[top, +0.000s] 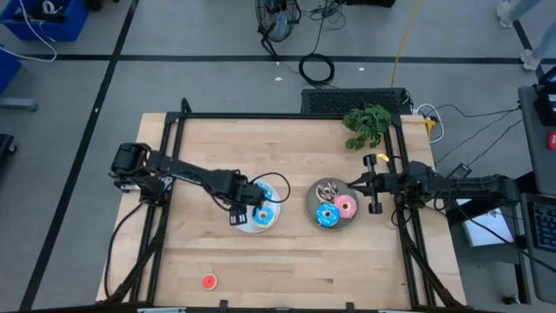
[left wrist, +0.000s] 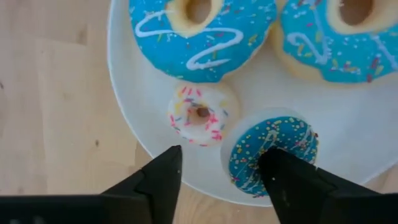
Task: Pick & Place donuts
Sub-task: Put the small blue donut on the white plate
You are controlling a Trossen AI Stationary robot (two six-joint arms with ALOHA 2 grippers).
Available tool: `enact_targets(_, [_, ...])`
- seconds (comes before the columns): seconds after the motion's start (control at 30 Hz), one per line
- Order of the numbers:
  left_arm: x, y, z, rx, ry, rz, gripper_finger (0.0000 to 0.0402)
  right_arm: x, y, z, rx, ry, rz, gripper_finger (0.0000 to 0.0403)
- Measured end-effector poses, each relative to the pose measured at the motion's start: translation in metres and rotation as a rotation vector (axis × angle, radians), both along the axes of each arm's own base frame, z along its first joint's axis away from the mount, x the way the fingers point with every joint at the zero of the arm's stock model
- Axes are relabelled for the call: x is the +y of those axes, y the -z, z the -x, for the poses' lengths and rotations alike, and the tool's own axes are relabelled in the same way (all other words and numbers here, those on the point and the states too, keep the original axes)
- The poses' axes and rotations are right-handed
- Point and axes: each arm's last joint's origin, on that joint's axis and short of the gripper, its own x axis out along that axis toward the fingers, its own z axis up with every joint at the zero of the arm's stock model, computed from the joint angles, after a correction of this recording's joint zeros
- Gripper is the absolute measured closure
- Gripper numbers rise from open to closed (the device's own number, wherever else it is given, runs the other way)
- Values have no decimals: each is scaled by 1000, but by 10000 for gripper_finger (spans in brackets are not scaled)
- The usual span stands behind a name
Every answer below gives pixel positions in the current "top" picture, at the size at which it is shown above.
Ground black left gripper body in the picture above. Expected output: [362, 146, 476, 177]
[228, 175, 259, 228]

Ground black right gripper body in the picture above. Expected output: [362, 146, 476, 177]
[362, 153, 396, 216]

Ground white round plate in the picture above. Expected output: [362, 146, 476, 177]
[234, 179, 282, 235]

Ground pink iced donut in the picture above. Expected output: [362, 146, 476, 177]
[333, 194, 359, 220]

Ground chocolate donut white drizzle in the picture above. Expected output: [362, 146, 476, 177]
[315, 179, 341, 204]

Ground grey round plate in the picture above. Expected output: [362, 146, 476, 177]
[305, 176, 361, 231]

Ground green potted plant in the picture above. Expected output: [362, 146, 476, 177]
[341, 103, 393, 152]

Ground black power adapter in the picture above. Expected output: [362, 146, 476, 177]
[446, 163, 473, 182]

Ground black computer tower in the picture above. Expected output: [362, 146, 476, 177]
[301, 88, 414, 116]

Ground white paper sheet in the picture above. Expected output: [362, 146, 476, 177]
[454, 197, 516, 249]

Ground black keyboard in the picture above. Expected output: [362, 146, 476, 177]
[531, 201, 556, 254]

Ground black floor fan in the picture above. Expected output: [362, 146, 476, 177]
[255, 0, 302, 61]

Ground person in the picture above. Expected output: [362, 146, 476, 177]
[496, 0, 556, 72]

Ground blue plastic bin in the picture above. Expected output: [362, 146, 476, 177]
[0, 43, 23, 95]
[0, 0, 90, 43]

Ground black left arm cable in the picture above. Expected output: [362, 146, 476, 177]
[203, 170, 293, 214]

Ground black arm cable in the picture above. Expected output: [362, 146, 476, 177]
[389, 169, 458, 228]
[203, 170, 293, 214]

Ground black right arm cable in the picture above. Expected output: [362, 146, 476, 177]
[389, 169, 458, 228]

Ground white looped cable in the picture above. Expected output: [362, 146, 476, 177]
[412, 103, 447, 145]

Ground coiled black cable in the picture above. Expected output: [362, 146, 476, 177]
[297, 52, 337, 87]

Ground yellow hanging cable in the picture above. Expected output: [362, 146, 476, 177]
[390, 0, 423, 90]

